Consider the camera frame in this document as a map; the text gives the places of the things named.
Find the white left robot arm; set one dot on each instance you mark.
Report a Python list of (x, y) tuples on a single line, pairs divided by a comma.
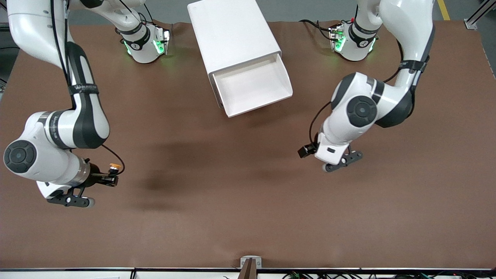
[(360, 112)]

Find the grey metal bracket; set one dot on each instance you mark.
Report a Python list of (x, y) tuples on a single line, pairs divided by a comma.
[(251, 259)]

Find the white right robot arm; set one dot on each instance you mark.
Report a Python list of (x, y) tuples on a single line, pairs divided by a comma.
[(58, 128)]

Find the brown table cover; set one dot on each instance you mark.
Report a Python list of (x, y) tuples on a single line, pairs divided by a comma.
[(248, 193)]

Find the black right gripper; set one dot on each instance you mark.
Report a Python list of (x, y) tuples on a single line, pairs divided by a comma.
[(94, 178)]

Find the table edge rail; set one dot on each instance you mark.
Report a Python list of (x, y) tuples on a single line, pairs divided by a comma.
[(77, 273)]

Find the yellow floor tape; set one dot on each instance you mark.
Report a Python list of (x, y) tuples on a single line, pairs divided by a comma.
[(443, 9)]

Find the orange capped push button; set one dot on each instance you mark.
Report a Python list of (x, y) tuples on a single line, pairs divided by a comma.
[(114, 167)]

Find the aluminium frame profile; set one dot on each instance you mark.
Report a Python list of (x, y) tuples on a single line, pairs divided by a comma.
[(474, 21)]

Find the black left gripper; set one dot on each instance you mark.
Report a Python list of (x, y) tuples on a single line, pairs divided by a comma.
[(309, 150)]

